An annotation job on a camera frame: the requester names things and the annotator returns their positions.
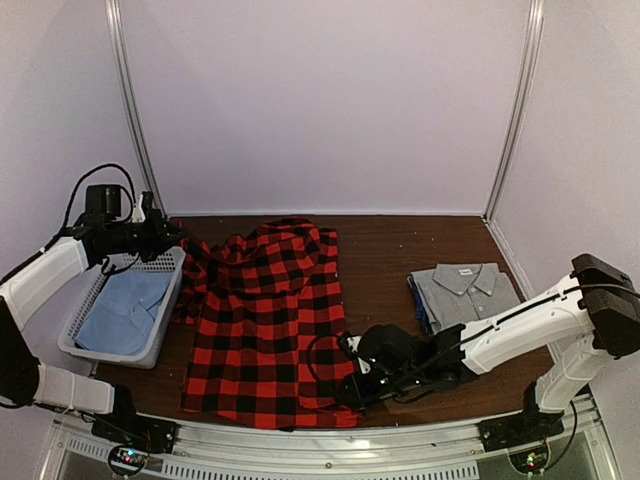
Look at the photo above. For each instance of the aluminium corner post left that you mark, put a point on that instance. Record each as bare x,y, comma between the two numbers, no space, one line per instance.
123,71

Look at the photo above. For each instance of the white plastic laundry basket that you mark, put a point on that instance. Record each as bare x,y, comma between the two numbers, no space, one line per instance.
170,261

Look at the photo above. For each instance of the aluminium corner post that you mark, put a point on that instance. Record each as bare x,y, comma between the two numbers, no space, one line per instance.
123,71
529,59

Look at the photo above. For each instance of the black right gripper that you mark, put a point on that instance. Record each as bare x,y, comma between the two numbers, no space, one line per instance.
353,385

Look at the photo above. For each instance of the red black plaid shirt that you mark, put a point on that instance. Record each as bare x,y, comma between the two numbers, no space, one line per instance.
268,312

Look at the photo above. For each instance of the grey folded button shirt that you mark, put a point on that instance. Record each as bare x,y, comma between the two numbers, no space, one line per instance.
462,293

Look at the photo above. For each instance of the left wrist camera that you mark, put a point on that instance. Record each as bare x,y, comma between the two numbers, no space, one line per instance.
103,203

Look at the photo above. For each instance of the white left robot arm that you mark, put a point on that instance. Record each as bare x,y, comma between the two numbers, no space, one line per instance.
26,380

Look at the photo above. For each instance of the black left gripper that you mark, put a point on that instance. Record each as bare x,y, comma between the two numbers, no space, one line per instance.
159,241

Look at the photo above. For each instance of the aluminium front rail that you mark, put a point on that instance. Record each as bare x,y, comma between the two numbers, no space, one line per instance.
451,450

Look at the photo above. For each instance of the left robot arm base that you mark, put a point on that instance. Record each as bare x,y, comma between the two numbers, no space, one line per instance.
136,437

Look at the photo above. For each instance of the aluminium corner post right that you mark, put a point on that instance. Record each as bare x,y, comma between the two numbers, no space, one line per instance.
529,59

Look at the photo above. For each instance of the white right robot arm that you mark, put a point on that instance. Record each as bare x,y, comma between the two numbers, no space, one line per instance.
596,305

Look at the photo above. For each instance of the light blue folded shirt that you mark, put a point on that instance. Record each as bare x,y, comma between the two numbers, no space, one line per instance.
123,314

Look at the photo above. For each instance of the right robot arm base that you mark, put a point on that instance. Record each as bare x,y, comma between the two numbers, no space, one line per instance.
524,434

